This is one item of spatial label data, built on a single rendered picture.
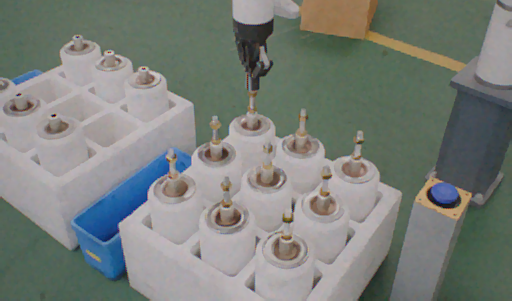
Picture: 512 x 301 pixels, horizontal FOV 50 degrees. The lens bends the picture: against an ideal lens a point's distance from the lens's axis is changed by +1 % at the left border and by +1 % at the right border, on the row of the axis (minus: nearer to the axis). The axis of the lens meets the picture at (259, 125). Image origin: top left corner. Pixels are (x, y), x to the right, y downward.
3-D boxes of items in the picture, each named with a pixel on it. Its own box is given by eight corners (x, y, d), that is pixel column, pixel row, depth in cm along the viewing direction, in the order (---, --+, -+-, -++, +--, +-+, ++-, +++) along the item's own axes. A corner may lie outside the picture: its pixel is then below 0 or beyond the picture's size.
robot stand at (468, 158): (447, 154, 147) (476, 54, 129) (503, 178, 139) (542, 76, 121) (422, 182, 137) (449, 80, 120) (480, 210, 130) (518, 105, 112)
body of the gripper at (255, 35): (224, 5, 100) (226, 51, 106) (243, 25, 94) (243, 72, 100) (262, -2, 103) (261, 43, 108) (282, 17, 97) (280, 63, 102)
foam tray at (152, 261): (244, 179, 137) (244, 121, 126) (389, 252, 119) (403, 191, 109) (129, 286, 111) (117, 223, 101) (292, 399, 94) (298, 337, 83)
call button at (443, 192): (435, 187, 91) (437, 177, 90) (459, 197, 89) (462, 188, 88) (426, 201, 88) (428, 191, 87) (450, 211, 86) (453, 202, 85)
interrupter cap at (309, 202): (353, 209, 95) (354, 207, 95) (323, 230, 91) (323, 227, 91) (322, 186, 99) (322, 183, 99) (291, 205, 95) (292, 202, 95)
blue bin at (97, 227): (176, 182, 136) (172, 145, 129) (210, 201, 131) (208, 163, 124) (77, 261, 116) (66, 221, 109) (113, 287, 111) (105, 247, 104)
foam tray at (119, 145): (100, 105, 162) (90, 51, 151) (197, 159, 143) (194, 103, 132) (-28, 175, 137) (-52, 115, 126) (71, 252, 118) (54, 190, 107)
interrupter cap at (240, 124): (276, 132, 112) (276, 129, 112) (242, 141, 110) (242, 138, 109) (261, 112, 118) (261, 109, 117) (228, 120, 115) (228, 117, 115)
